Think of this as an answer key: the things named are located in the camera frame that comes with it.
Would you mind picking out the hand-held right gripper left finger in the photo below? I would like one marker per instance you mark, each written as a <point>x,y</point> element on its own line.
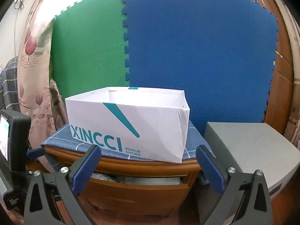
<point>86,166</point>

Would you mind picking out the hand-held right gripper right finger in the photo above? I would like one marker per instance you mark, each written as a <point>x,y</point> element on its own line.
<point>209,168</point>

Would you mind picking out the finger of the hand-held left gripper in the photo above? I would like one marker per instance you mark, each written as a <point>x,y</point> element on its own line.
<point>35,152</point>

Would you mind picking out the light blue sock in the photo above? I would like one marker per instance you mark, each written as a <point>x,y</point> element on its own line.
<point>103,177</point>

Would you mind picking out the wooden drawer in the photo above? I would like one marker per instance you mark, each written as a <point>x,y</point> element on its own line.
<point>131,192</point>

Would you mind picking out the white shoe box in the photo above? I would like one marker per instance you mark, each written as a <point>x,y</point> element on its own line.
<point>152,131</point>

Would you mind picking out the blue checked cloth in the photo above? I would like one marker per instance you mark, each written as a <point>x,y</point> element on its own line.
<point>58,138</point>

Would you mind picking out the grey cabinet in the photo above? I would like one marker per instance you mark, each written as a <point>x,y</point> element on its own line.
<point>246,145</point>

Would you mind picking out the wooden nightstand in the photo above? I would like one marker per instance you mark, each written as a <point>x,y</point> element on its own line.
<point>140,165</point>

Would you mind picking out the grey plaid blanket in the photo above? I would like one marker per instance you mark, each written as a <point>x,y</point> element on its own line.
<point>10,79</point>

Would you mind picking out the floral beige curtain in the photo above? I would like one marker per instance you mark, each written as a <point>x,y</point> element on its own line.
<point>35,79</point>

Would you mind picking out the wooden door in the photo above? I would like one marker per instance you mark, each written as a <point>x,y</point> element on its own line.
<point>281,79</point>

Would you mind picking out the green foam mat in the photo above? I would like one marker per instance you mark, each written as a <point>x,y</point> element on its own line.
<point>89,51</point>

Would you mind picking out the blue foam mat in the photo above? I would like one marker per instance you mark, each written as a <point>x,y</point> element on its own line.
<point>199,51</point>

